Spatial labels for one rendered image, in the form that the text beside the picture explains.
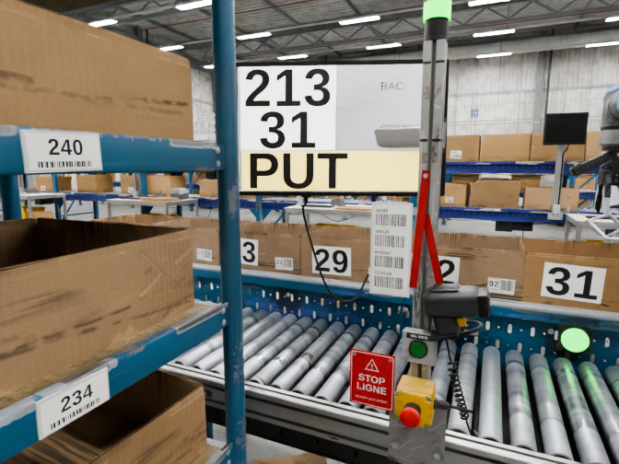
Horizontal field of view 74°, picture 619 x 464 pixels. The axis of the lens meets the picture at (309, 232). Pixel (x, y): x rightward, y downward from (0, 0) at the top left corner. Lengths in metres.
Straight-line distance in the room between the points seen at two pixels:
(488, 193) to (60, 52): 5.49
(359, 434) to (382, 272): 0.39
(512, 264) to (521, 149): 4.57
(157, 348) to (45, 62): 0.28
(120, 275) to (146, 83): 0.20
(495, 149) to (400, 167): 5.03
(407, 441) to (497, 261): 0.69
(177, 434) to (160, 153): 0.33
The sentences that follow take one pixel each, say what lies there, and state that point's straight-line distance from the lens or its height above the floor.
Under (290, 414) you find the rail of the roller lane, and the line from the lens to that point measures 1.12.
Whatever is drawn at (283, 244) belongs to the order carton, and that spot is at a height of 1.01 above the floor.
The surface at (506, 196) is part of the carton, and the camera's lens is 5.71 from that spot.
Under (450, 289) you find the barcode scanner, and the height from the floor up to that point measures 1.09.
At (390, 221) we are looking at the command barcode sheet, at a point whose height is 1.21.
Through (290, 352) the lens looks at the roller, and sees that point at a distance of 1.33.
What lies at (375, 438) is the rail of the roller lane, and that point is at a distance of 1.06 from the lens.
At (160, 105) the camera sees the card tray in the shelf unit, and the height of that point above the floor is 1.38.
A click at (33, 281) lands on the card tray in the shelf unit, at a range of 0.40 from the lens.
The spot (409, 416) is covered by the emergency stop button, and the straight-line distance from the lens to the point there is 0.88.
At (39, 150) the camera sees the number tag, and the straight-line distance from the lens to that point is 0.36.
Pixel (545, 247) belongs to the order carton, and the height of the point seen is 1.02.
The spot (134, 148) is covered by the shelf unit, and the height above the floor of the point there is 1.33.
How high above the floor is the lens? 1.32
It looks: 9 degrees down
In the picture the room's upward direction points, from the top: straight up
